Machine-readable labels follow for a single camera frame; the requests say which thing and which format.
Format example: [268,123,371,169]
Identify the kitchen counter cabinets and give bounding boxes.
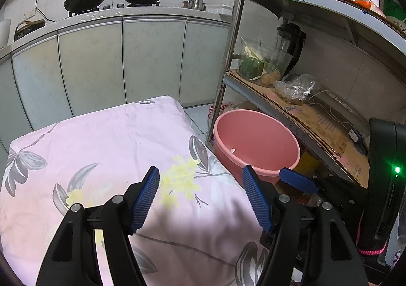
[0,5,233,154]

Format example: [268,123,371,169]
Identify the pink plastic bucket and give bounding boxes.
[213,110,301,185]

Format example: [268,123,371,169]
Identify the metal storage rack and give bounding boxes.
[213,0,405,186]

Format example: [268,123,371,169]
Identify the clear bag on shelf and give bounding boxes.
[273,74,320,105]

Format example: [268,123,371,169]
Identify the pink floral tablecloth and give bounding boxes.
[0,95,274,286]

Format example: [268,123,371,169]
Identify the green melon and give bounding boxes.
[238,57,264,80]

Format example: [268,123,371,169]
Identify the clear bag of vegetables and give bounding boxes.
[237,37,292,87]

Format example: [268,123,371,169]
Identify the black blender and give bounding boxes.
[276,20,306,77]

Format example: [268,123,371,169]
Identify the white tray on counter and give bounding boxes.
[206,5,233,16]

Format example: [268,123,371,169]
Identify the steel kettle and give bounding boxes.
[187,0,206,11]

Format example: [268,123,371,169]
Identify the black electric griddle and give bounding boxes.
[14,20,45,41]

